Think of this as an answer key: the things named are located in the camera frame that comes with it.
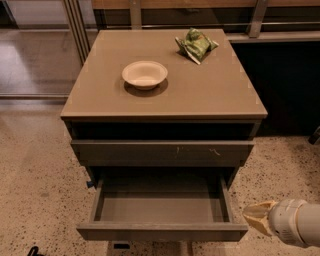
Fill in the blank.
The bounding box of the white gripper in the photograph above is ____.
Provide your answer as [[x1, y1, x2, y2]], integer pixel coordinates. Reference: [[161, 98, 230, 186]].
[[242, 199, 308, 248]]

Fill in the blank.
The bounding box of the grey drawer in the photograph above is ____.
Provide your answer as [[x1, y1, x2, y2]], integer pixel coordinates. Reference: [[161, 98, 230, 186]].
[[77, 176, 248, 242], [71, 140, 254, 167]]

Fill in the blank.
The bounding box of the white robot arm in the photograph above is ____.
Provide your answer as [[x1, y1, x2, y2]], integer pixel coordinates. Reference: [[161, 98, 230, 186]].
[[243, 199, 320, 248]]

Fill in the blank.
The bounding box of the grey drawer cabinet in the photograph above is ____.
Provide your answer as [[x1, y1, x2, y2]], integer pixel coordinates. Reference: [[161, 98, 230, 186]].
[[61, 29, 267, 183]]

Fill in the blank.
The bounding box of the grey top drawer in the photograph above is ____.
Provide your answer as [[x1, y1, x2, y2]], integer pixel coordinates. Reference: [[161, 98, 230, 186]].
[[71, 140, 254, 167]]

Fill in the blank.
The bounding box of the black object at right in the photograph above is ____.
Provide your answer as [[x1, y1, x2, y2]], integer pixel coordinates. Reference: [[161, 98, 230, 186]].
[[308, 126, 320, 145]]

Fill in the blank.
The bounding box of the white paper bowl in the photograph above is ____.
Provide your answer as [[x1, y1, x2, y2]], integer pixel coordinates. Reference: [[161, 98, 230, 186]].
[[122, 61, 168, 90]]

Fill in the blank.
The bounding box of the green chip bag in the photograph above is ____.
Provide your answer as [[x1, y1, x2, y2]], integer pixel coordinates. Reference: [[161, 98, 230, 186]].
[[175, 28, 219, 65]]

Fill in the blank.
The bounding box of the black cable on floor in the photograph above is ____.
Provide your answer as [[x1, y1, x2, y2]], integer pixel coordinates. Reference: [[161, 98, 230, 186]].
[[26, 245, 46, 256]]

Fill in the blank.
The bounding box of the metal railing frame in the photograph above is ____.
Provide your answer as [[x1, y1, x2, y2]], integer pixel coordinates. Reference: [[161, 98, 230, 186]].
[[60, 0, 320, 62]]

